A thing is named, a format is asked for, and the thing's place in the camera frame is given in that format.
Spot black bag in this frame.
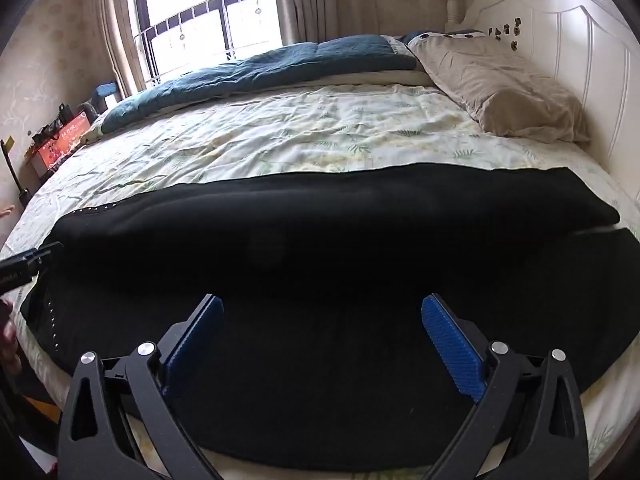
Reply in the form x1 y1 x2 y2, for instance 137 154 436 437
31 103 76 145

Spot window with black railing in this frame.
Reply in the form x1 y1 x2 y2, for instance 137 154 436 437
131 0 283 88

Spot polka dot pillow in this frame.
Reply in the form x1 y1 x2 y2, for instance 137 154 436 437
400 29 490 50

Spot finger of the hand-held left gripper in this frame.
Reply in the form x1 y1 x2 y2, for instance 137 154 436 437
29 241 66 267

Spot red printed box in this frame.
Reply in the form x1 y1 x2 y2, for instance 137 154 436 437
31 112 94 179

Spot black pants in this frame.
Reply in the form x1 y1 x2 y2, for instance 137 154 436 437
20 165 638 460

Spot beige pillow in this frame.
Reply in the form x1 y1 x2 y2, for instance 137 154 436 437
409 35 592 144

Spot blue quilt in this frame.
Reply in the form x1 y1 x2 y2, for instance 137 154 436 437
97 34 418 133

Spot floral bed sheet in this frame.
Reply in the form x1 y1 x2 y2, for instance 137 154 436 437
0 82 640 480

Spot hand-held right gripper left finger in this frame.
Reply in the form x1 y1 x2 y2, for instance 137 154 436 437
57 294 224 480

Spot person's left hand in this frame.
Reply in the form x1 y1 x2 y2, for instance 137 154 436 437
0 299 22 378

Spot white wooden headboard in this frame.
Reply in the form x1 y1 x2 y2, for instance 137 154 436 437
444 0 640 233

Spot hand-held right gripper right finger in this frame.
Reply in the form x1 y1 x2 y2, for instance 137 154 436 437
421 295 588 480

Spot blue stool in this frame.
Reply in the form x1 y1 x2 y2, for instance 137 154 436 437
94 83 119 112

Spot beige curtain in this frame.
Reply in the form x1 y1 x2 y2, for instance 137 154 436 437
92 0 151 97
272 0 332 47

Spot thin dark stick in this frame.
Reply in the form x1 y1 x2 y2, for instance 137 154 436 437
2 135 31 207

